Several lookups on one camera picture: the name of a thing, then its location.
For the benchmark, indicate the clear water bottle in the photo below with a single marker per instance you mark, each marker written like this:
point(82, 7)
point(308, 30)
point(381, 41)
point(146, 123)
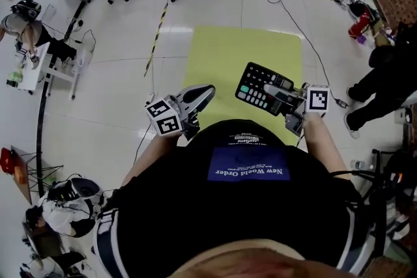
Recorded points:
point(360, 164)

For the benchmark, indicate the black power adapter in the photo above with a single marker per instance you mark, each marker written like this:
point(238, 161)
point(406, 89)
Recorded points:
point(342, 103)

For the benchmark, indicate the black calculator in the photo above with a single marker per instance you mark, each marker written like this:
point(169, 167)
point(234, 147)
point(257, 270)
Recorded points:
point(254, 78)

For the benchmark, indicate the green bottle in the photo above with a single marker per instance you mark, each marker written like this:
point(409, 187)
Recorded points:
point(13, 78)

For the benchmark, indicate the person's black t-shirt torso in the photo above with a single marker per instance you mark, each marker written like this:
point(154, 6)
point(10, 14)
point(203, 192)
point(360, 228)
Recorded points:
point(195, 205)

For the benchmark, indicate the black metal stand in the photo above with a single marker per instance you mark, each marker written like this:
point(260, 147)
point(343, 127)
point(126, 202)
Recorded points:
point(381, 192)

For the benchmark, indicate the person's left forearm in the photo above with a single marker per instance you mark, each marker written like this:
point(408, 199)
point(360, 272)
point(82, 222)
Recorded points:
point(146, 159)

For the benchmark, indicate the yellow-green table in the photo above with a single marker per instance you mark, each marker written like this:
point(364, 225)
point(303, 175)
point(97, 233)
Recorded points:
point(228, 52)

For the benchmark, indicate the white desk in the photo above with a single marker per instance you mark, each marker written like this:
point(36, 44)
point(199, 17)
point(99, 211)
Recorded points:
point(36, 65)

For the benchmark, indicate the red fire extinguisher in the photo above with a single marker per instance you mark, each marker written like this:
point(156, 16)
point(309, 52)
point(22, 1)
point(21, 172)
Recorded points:
point(358, 24)

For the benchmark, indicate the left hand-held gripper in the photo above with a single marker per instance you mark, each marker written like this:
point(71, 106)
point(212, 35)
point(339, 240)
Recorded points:
point(164, 122)

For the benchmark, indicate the red bag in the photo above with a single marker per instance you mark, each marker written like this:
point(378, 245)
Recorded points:
point(5, 161)

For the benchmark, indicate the person's right forearm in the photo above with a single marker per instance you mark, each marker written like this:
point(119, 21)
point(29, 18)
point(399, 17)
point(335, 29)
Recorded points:
point(322, 146)

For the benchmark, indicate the small white power strip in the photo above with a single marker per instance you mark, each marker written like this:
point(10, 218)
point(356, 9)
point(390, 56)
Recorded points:
point(150, 98)

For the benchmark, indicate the brown wooden board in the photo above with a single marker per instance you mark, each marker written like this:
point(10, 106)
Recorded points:
point(21, 175)

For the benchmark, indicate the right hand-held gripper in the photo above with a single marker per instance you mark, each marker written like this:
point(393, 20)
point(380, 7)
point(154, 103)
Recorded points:
point(317, 99)

